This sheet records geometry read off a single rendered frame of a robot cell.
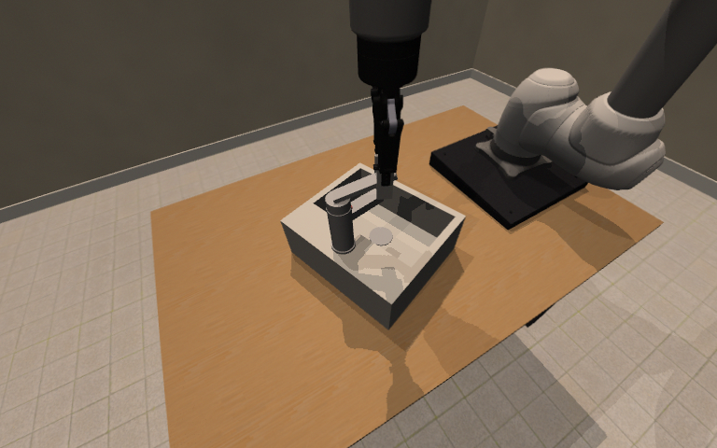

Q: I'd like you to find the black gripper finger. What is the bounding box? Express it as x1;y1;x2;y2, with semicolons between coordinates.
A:
371;86;378;164
373;95;404;200

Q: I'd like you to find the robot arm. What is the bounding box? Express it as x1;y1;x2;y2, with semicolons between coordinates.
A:
349;0;717;190

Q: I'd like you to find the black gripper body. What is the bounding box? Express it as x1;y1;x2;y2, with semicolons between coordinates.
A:
357;35;421;122

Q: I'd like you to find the square sink basin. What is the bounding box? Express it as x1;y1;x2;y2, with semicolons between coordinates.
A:
280;163;466;329

